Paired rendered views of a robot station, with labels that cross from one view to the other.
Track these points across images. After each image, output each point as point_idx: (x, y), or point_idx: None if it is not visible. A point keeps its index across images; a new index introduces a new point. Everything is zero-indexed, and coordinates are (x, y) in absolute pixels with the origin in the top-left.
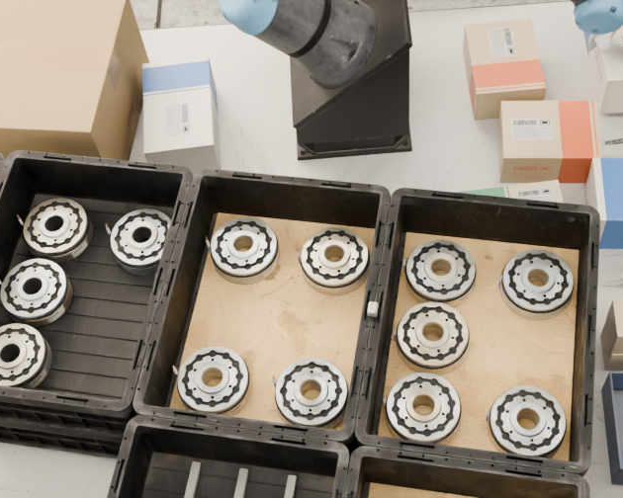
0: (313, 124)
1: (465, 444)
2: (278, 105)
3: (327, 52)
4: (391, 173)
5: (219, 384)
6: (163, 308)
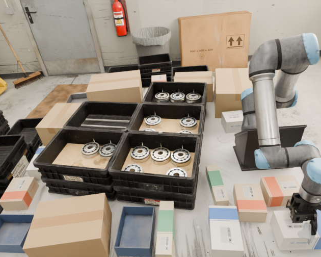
0: (236, 138)
1: (131, 163)
2: None
3: (244, 119)
4: (232, 166)
5: (150, 120)
6: (164, 104)
